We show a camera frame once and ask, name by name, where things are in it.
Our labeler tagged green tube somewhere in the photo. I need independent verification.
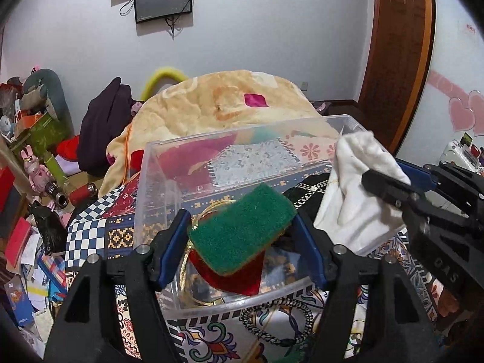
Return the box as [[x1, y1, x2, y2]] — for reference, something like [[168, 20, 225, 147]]
[[40, 151, 69, 184]]

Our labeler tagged red can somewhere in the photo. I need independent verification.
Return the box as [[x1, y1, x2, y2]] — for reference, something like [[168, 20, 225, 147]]
[[68, 182, 98, 205]]

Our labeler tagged white cloth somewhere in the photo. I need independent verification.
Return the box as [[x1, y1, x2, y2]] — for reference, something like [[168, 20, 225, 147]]
[[314, 132, 412, 254]]

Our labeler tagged grey plush toy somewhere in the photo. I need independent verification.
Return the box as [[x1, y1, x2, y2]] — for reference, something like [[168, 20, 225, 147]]
[[21, 68, 73, 130]]

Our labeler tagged gold cord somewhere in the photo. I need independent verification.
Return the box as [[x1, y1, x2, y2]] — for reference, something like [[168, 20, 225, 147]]
[[181, 200, 229, 305]]

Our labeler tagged dark metal cylinder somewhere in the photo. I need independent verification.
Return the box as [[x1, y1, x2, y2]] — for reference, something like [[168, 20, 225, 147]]
[[44, 183, 71, 209]]

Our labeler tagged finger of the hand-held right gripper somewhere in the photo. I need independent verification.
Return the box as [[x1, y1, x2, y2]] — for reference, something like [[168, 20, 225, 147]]
[[361, 169, 484, 237], [395, 161, 484, 200]]

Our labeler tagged small black wall screen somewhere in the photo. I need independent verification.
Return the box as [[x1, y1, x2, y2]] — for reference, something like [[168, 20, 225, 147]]
[[134, 0, 195, 24]]

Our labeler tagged yellow plush ring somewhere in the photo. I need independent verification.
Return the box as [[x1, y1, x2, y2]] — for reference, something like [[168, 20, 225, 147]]
[[140, 67, 188, 101]]

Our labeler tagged clear plastic storage box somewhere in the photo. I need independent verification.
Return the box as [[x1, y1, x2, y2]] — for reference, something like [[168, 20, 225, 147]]
[[136, 114, 410, 320]]

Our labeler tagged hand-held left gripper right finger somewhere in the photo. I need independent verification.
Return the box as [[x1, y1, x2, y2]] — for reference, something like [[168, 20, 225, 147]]
[[294, 215, 441, 363]]

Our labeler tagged black cloth with chain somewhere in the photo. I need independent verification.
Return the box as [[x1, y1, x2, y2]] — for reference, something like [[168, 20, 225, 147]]
[[282, 177, 334, 217]]

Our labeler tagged pink heart wall sticker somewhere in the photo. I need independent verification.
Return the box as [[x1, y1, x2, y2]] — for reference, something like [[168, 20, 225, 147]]
[[469, 90, 484, 137], [448, 96, 476, 131]]

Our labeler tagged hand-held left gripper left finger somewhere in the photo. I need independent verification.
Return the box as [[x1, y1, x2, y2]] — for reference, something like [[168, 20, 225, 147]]
[[43, 209, 192, 363]]

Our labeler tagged black plastic bag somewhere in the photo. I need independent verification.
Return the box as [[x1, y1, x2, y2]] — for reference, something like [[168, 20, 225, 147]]
[[28, 200, 69, 255]]

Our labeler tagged red book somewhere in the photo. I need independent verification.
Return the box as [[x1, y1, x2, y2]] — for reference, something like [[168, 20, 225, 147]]
[[4, 219, 33, 268]]

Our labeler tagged black beaded cord loop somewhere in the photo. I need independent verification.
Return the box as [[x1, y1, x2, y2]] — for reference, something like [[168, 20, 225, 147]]
[[240, 298, 315, 345]]

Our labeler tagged green cardboard box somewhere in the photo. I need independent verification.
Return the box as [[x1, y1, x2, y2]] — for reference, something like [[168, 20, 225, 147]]
[[9, 111, 73, 160]]

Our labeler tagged patterned bed sheet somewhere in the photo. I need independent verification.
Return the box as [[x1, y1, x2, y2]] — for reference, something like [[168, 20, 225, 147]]
[[64, 174, 458, 363]]

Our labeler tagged pile of papers and books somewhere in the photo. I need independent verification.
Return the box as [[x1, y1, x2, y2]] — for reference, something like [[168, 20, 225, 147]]
[[0, 212, 69, 335]]

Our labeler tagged pink rabbit figure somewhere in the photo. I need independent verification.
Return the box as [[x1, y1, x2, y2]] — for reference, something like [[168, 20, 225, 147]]
[[21, 147, 52, 198]]

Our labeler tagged brown wooden door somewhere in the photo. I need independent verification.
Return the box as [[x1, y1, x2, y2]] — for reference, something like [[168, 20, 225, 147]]
[[357, 0, 436, 156]]

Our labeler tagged dark purple garment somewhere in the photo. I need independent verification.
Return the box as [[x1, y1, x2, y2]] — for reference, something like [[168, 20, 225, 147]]
[[77, 77, 143, 177]]

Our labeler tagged green scouring sponge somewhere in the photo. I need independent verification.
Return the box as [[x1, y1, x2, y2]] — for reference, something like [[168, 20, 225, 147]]
[[188, 183, 299, 276]]

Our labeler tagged beige fleece blanket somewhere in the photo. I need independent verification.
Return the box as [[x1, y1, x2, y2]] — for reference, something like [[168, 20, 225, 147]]
[[102, 70, 341, 197]]

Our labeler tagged red velvet pouch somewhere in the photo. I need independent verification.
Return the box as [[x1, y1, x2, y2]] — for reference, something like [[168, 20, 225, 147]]
[[189, 249, 266, 296]]

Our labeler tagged black hanging cable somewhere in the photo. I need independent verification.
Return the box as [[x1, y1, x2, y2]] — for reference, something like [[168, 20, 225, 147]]
[[165, 14, 179, 41]]

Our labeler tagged red cloth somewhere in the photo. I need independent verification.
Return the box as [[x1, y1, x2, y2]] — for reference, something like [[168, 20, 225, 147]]
[[57, 136, 82, 162]]

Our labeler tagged white plastic object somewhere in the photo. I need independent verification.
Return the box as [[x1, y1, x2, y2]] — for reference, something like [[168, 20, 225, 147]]
[[440, 132, 484, 168]]

